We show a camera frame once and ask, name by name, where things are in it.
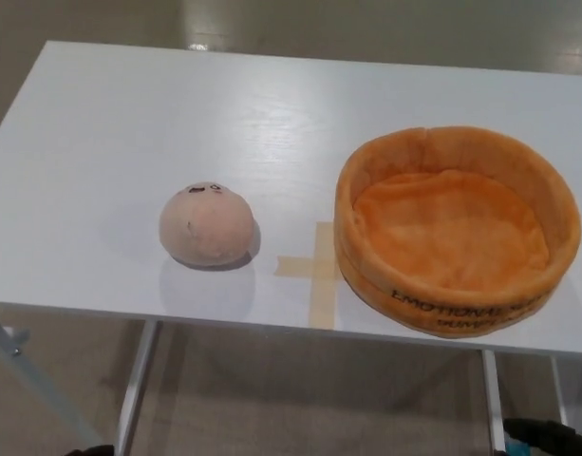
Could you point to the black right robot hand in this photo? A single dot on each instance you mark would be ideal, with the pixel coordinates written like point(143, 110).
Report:
point(556, 439)

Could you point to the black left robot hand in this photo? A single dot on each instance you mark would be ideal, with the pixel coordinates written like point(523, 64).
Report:
point(91, 451)

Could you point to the pink round plush toy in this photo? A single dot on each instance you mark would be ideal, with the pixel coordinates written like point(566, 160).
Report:
point(210, 228)

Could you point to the orange plush round plate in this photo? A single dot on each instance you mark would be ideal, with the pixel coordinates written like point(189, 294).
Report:
point(442, 247)

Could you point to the white table leg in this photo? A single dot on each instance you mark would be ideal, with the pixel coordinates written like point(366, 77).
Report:
point(138, 380)
point(558, 389)
point(493, 399)

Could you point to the long beige masking tape strip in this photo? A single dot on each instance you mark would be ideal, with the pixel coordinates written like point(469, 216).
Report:
point(324, 294)

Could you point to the short beige masking tape strip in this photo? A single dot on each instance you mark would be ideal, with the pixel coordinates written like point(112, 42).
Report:
point(295, 266)

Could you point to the grey metal frame bar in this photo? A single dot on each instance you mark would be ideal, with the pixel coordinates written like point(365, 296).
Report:
point(29, 380)

